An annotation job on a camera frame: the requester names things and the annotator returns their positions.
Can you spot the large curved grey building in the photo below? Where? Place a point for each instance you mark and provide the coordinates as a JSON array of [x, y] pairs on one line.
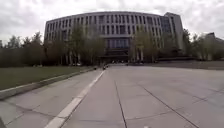
[[116, 26]]

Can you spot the grey paved plaza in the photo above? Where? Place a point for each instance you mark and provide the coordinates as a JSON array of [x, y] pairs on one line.
[[146, 90]]

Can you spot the row of trees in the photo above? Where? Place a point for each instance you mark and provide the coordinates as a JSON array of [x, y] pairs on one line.
[[33, 53]]

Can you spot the grey stone kerb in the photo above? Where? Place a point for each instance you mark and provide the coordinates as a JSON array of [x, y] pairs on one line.
[[33, 85]]

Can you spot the grass lawn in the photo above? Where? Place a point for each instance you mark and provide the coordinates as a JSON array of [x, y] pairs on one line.
[[30, 75]]

